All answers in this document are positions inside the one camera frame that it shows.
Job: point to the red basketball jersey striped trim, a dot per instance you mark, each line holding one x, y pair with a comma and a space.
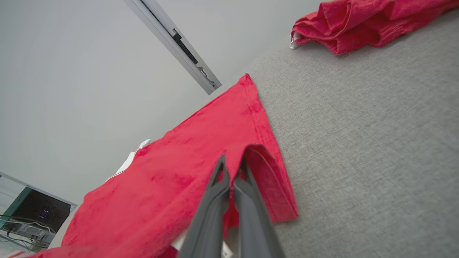
200, 143

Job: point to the red shorts white band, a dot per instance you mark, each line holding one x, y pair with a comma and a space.
351, 21

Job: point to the black electronics box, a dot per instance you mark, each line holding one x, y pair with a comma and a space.
43, 209

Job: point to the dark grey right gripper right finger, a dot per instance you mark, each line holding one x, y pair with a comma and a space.
254, 222

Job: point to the grey partition post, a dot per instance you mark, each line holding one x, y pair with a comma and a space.
172, 39

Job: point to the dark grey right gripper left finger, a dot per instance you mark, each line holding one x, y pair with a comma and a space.
209, 215

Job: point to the silver electronics device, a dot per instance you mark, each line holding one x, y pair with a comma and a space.
32, 231

